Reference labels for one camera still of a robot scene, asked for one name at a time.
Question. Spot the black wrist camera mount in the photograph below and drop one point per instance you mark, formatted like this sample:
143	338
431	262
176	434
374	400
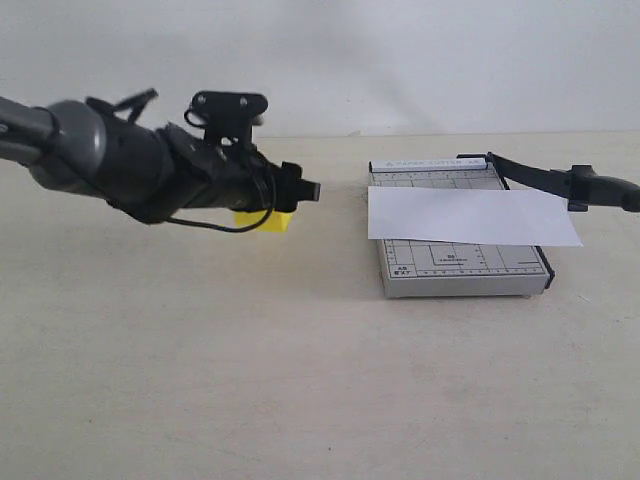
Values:
225	115

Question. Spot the grey paper cutter base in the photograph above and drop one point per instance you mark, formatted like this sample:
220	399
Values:
410	268

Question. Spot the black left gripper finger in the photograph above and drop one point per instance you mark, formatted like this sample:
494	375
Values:
291	188

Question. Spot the black cutter blade lever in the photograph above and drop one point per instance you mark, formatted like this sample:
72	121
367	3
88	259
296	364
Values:
581	186

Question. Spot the white paper sheet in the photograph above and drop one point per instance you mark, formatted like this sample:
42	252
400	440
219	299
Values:
470	216

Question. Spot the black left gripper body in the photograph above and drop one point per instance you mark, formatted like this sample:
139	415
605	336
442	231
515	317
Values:
219	170

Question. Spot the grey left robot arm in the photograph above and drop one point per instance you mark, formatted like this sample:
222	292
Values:
97	149

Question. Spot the yellow cube block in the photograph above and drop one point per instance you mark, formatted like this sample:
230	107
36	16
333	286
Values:
278	222

